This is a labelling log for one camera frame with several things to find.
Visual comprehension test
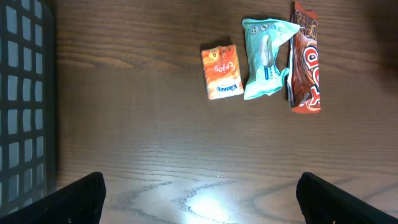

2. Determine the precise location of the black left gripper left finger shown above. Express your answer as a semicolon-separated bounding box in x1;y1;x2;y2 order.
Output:
1;172;106;224

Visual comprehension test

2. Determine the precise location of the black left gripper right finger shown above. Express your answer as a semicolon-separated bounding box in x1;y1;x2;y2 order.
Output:
296;172;397;224

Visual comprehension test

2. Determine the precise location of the brown orange candy bar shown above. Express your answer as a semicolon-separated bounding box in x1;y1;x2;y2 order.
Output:
287;1;321;114

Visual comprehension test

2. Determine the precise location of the teal snack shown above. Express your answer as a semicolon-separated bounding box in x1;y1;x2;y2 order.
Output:
242;18;300;100

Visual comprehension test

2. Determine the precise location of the orange small snack packet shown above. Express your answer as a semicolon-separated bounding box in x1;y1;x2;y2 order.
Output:
201;44;244;100

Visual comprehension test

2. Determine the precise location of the grey plastic mesh basket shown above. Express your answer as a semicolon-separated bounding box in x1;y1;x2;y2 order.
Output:
1;0;56;216

